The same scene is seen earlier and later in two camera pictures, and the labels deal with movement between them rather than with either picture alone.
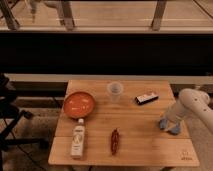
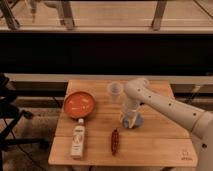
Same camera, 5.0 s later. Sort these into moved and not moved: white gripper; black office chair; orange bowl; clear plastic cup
Moved: white gripper
Not moved: clear plastic cup; orange bowl; black office chair
